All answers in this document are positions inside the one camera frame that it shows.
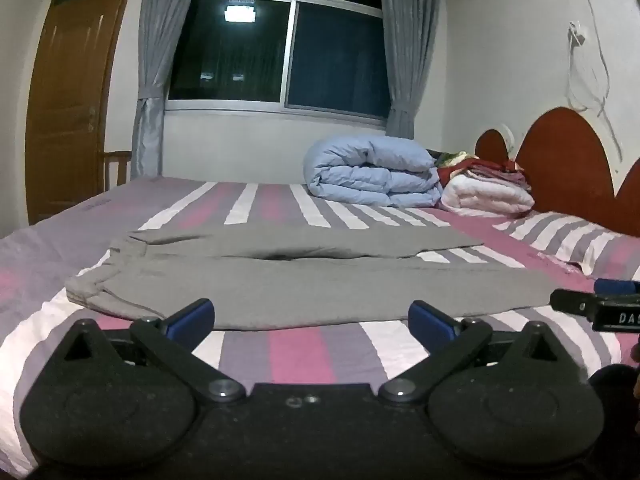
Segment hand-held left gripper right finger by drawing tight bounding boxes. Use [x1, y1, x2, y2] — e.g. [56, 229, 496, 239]
[378, 300, 563, 403]

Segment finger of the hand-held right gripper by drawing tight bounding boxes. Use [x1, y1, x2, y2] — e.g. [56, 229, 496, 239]
[595, 279, 640, 295]
[550, 288, 601, 317]

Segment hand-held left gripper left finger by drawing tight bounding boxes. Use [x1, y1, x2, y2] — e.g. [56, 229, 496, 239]
[62, 298, 246, 403]

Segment grey pants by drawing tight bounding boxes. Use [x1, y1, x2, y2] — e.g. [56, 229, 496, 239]
[65, 224, 563, 332]

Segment striped pillow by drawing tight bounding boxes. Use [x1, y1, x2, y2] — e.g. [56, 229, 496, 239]
[492, 210, 640, 281]

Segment red-brown scalloped headboard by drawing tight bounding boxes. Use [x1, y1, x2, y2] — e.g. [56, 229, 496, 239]
[474, 106, 640, 238]

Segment striped pink purple bed sheet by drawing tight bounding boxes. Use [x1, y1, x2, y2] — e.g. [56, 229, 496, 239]
[0, 175, 640, 478]

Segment folded light blue quilt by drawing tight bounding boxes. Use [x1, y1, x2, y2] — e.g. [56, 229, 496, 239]
[303, 135, 446, 208]

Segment pile of red clothes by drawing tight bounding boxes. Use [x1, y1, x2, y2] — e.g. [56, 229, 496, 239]
[435, 150, 532, 191]

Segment wooden chair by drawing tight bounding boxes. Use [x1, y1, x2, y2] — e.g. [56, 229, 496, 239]
[102, 150, 133, 192]

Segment brown wooden door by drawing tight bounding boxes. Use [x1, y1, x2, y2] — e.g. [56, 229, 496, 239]
[25, 0, 141, 226]

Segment grey curtain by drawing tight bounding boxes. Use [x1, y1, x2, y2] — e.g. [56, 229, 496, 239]
[377, 0, 446, 138]
[131, 0, 207, 179]

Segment sliding glass window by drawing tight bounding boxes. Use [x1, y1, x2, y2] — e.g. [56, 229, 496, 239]
[165, 0, 393, 122]

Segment white wall cable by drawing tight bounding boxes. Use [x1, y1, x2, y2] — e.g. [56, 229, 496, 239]
[565, 0, 626, 161]

